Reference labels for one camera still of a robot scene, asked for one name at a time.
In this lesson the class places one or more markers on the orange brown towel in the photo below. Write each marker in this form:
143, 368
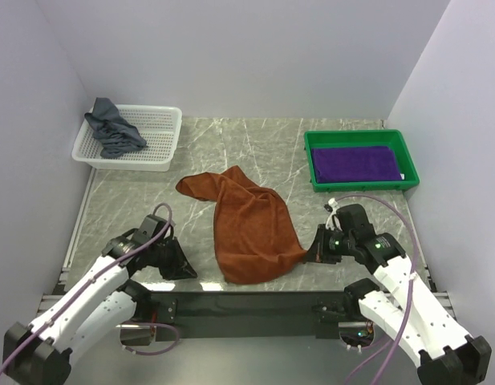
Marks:
254, 237

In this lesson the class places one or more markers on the black base beam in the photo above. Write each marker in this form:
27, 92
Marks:
250, 314

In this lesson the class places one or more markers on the purple towel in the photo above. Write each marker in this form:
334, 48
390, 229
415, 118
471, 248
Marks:
355, 164

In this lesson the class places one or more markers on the white plastic basket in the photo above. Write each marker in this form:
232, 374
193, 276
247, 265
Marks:
159, 126

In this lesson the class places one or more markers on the green plastic tray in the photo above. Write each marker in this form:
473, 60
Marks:
393, 139

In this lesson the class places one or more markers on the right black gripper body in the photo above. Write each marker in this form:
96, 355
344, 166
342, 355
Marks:
339, 245

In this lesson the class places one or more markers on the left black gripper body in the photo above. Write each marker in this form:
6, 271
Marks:
156, 248

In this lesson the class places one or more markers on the aluminium frame rail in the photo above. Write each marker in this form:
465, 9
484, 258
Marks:
139, 335

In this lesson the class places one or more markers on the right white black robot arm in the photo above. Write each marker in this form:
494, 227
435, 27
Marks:
396, 299

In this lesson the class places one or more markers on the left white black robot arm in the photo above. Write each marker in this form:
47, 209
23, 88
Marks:
45, 350

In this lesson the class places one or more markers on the grey towel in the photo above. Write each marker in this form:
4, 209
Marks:
115, 134

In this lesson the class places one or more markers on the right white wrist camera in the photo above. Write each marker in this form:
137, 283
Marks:
331, 207

